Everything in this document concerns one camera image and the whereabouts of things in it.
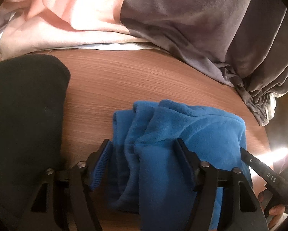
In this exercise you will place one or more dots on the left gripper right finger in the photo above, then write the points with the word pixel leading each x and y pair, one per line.
pixel 218 191

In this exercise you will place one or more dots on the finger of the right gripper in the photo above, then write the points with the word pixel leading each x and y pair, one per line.
pixel 263 170

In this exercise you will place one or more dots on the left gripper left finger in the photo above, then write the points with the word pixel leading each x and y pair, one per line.
pixel 61 191

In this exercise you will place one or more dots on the blue fleece pants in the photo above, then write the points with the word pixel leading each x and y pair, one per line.
pixel 145 176

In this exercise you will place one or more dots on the person's right hand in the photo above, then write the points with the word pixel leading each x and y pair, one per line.
pixel 276 213

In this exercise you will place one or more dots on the white mattress cloth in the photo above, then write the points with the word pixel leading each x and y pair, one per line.
pixel 269 109

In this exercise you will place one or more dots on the black folded garment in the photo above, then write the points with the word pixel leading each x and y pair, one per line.
pixel 32 94

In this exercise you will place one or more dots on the grey bed sheet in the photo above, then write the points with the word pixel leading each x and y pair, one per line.
pixel 243 43

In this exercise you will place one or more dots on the pink bed cover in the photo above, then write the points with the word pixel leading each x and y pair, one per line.
pixel 32 25

